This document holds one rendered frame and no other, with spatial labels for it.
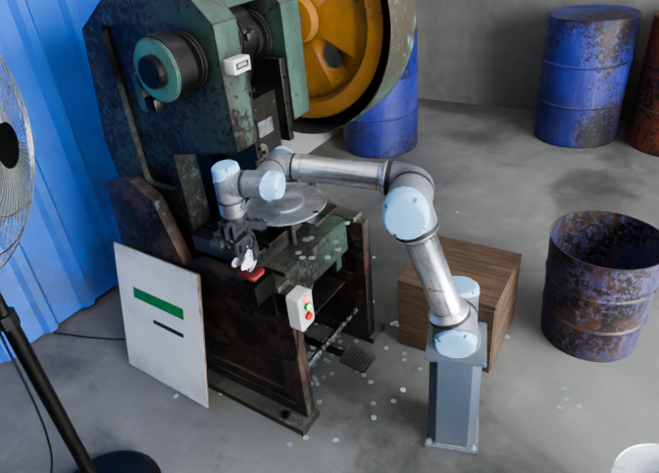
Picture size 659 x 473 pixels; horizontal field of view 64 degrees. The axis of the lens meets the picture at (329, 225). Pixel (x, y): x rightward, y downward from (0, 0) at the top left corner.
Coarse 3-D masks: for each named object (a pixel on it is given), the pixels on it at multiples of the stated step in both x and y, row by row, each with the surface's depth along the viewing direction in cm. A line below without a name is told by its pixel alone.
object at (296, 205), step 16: (288, 192) 193; (304, 192) 192; (320, 192) 191; (256, 208) 186; (272, 208) 184; (288, 208) 183; (304, 208) 183; (320, 208) 182; (272, 224) 176; (288, 224) 175
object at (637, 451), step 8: (632, 448) 145; (640, 448) 144; (648, 448) 144; (656, 448) 144; (624, 456) 143; (632, 456) 143; (640, 456) 142; (648, 456) 142; (656, 456) 142; (616, 464) 141; (624, 464) 141; (632, 464) 141; (640, 464) 141; (648, 464) 140; (656, 464) 140; (616, 472) 139; (624, 472) 139; (632, 472) 139; (640, 472) 139; (648, 472) 139; (656, 472) 138
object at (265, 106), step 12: (264, 96) 170; (264, 108) 172; (276, 108) 177; (264, 120) 173; (276, 120) 178; (264, 132) 174; (276, 132) 180; (264, 144) 174; (276, 144) 181; (228, 156) 180; (264, 156) 175; (240, 168) 180; (252, 168) 177
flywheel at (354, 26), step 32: (320, 0) 182; (352, 0) 175; (384, 0) 168; (320, 32) 188; (352, 32) 181; (384, 32) 172; (320, 64) 195; (352, 64) 187; (384, 64) 183; (320, 96) 201; (352, 96) 190
